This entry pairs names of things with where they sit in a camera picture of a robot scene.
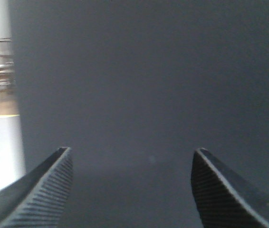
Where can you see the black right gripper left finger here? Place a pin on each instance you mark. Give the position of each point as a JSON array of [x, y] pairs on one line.
[[38, 199]]

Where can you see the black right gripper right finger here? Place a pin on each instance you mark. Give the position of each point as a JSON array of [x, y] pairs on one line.
[[223, 198]]

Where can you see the white fridge door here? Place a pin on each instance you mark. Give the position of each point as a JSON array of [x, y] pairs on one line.
[[133, 87]]

